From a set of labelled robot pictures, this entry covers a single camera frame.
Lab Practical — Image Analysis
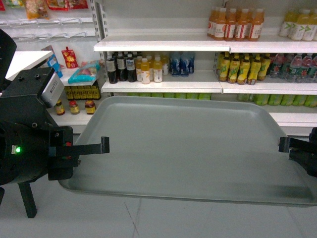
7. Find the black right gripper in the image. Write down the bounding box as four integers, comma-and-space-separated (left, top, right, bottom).
278, 127, 317, 177

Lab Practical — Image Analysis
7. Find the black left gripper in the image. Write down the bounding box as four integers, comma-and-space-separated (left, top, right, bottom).
0, 123, 109, 185

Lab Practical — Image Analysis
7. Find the grey rectangular serving tray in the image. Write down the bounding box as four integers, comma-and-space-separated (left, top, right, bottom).
60, 96, 317, 206

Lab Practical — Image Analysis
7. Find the white checkout counter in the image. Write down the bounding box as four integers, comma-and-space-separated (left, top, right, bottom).
5, 51, 53, 81

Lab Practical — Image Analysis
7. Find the teal snack package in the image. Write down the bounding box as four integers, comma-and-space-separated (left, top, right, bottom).
67, 60, 101, 84

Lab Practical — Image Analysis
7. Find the white metal shelf unit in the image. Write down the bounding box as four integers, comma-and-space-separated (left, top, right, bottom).
93, 0, 317, 136

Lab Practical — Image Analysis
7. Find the yellow snack bag hanging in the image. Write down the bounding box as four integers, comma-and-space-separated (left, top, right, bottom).
23, 0, 49, 20

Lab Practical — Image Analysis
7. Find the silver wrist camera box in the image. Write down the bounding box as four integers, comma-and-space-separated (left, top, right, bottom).
41, 73, 64, 108

